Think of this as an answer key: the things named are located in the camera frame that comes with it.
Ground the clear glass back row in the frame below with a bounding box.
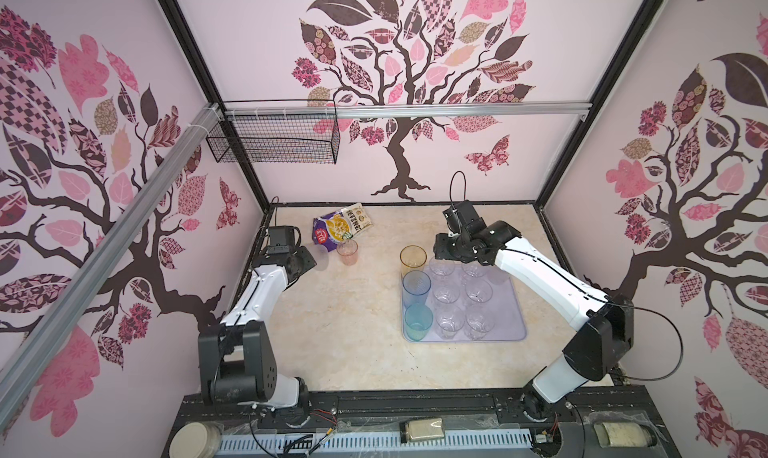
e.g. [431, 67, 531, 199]
[464, 278, 493, 305]

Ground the clear ribbed glass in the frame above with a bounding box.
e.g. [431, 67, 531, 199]
[431, 280, 460, 304]
[434, 304, 466, 340]

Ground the yellow tall glass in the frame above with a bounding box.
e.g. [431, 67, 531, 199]
[399, 245, 428, 277]

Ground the lilac plastic tray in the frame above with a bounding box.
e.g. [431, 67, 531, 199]
[401, 264, 527, 344]

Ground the blue tall glass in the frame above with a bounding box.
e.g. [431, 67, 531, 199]
[401, 270, 432, 308]

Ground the teal frosted glass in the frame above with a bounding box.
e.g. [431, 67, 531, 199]
[403, 303, 433, 342]

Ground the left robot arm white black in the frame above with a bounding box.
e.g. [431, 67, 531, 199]
[198, 226, 316, 414]

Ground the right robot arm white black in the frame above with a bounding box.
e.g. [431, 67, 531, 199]
[433, 200, 672, 422]

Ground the purple snack bag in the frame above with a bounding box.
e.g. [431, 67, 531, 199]
[312, 203, 373, 252]

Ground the pink small glass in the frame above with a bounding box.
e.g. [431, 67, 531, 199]
[336, 239, 359, 267]

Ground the small beige box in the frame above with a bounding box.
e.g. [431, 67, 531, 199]
[399, 417, 445, 444]

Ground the beige tape roll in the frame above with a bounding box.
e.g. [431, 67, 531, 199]
[169, 422, 222, 458]

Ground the beige cylinder in wrap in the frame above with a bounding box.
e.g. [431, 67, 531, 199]
[593, 422, 657, 448]

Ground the black wire basket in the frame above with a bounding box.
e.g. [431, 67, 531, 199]
[206, 98, 341, 165]

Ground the aluminium rail back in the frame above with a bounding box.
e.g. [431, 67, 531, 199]
[225, 102, 592, 119]

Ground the aluminium rail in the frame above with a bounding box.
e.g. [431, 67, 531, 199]
[225, 102, 592, 119]
[1, 103, 221, 427]

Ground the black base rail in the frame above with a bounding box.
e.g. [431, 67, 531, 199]
[174, 386, 664, 431]

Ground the white slotted cable duct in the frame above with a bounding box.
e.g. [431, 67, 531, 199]
[215, 429, 532, 457]

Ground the aluminium rail left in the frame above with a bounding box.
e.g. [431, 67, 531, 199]
[1, 103, 221, 427]

